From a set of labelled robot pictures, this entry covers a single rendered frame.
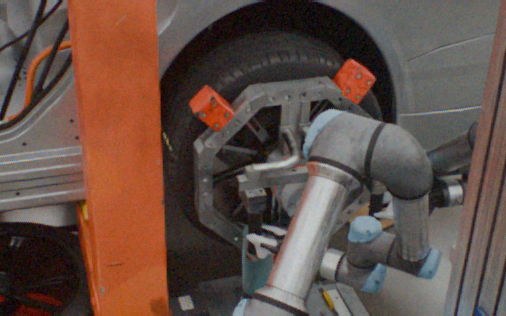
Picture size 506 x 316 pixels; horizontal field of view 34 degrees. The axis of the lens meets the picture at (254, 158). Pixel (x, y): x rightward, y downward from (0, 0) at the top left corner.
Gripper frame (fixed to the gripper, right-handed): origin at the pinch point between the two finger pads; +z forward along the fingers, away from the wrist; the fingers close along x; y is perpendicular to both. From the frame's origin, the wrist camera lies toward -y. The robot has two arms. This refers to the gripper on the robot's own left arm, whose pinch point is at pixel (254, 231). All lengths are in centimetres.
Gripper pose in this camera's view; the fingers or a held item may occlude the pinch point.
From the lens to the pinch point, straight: 214.5
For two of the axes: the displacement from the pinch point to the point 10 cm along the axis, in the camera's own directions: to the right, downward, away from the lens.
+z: -8.8, -2.6, 4.0
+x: 4.8, -4.4, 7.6
